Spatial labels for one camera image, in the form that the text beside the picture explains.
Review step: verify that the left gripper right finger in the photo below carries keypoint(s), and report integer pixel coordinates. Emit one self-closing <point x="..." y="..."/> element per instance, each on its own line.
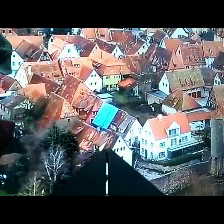
<point x="128" y="180"/>

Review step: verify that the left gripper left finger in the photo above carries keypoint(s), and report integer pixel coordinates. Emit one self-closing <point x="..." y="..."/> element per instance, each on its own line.
<point x="90" y="178"/>

